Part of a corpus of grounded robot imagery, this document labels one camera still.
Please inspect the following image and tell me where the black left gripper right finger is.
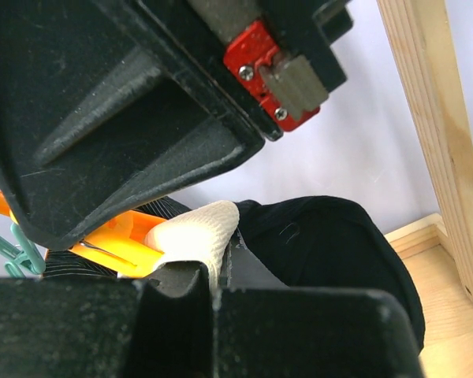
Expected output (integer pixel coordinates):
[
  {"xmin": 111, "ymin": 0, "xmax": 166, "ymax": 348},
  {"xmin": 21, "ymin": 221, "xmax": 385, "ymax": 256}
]
[{"xmin": 218, "ymin": 228, "xmax": 292, "ymax": 378}]

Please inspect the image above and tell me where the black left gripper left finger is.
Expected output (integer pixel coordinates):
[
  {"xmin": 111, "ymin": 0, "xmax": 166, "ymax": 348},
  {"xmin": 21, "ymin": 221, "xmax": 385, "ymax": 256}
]
[{"xmin": 141, "ymin": 261, "xmax": 213, "ymax": 377}]

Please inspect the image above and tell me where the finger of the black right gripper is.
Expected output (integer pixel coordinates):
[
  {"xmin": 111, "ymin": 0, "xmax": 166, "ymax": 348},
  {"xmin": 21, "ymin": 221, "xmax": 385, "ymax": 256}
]
[{"xmin": 0, "ymin": 1, "xmax": 264, "ymax": 250}]

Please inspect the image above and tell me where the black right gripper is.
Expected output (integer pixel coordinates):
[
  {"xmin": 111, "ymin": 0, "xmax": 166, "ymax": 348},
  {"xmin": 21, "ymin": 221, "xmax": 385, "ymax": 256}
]
[{"xmin": 141, "ymin": 1, "xmax": 353, "ymax": 140}]

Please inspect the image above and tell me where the black underwear beige waistband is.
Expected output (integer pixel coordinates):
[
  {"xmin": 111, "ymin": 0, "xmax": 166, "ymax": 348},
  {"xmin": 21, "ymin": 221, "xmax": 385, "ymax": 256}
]
[{"xmin": 143, "ymin": 195, "xmax": 426, "ymax": 351}]

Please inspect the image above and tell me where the black hanging underwear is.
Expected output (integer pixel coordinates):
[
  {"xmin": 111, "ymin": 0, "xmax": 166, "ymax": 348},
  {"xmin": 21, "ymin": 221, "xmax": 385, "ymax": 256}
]
[{"xmin": 42, "ymin": 196, "xmax": 191, "ymax": 279}]

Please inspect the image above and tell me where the teal hanger clip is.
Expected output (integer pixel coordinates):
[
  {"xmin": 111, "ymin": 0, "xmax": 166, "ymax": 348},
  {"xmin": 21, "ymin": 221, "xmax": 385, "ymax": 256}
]
[{"xmin": 0, "ymin": 223, "xmax": 46, "ymax": 278}]

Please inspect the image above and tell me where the wooden drying rack frame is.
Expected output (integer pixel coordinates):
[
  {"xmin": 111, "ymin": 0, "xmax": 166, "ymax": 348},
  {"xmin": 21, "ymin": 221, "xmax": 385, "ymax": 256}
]
[{"xmin": 378, "ymin": 1, "xmax": 473, "ymax": 377}]

